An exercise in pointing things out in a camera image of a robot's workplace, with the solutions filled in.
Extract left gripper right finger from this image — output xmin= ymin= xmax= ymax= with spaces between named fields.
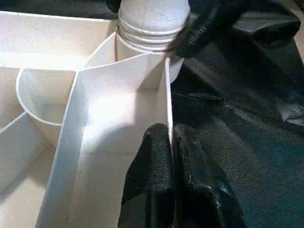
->
xmin=172 ymin=123 xmax=247 ymax=228

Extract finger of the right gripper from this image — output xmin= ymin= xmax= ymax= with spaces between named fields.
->
xmin=167 ymin=0 xmax=301 ymax=57
xmin=105 ymin=0 xmax=123 ymax=14

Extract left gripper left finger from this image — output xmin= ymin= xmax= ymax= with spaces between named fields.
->
xmin=117 ymin=123 xmax=176 ymax=228

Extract white plastic table leg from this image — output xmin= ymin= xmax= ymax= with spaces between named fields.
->
xmin=117 ymin=0 xmax=192 ymax=52

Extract white table frame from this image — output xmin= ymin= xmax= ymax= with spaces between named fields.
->
xmin=0 ymin=10 xmax=186 ymax=228

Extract black work mat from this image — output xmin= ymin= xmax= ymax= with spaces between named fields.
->
xmin=0 ymin=0 xmax=304 ymax=228

